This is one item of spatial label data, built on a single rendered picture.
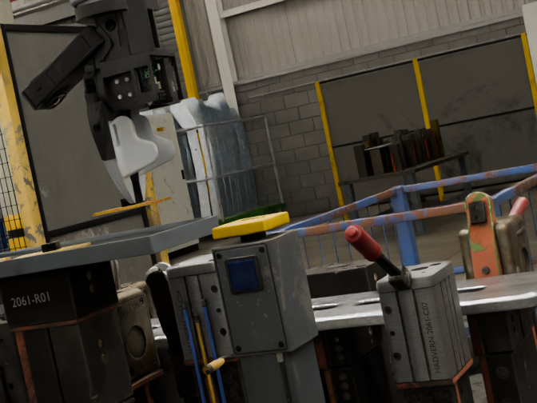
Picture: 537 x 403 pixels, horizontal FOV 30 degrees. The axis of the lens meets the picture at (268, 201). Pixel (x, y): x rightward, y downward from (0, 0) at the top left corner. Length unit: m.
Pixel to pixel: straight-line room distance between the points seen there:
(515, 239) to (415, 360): 0.38
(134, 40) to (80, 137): 3.74
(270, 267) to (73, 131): 3.83
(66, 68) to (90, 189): 3.72
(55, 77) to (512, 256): 0.67
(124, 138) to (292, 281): 0.24
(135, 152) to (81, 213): 3.66
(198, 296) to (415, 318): 0.27
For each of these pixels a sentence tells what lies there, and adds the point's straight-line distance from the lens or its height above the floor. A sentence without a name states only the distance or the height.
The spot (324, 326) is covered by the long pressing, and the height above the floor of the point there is 0.99.
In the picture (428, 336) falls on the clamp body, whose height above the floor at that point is 0.99.
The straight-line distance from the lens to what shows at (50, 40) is 4.80.
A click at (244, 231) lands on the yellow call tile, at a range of 0.99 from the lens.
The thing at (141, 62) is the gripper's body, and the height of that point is 1.34.
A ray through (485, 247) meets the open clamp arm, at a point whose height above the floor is 1.03.
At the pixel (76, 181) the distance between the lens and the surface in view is 4.72.
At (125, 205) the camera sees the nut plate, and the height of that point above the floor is 1.20.
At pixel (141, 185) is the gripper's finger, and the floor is 1.22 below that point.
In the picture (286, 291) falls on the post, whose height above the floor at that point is 1.09.
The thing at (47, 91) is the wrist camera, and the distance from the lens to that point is 1.11.
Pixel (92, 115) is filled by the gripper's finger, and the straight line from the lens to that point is 1.06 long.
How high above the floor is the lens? 1.23
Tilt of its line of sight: 3 degrees down
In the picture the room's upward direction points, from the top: 12 degrees counter-clockwise
